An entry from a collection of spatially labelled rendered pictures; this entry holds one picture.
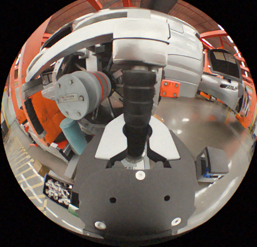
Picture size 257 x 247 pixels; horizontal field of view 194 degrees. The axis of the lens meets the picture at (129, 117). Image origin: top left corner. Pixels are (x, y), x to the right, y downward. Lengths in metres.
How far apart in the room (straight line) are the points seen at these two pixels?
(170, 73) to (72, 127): 0.77
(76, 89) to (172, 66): 0.70
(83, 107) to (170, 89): 0.30
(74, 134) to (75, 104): 0.19
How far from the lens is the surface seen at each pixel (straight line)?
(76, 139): 0.38
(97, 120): 0.52
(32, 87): 0.33
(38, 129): 0.34
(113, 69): 0.78
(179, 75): 0.77
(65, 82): 0.21
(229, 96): 2.44
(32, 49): 0.74
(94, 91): 0.21
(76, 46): 0.15
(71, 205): 0.28
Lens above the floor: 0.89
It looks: 32 degrees down
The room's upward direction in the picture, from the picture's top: straight up
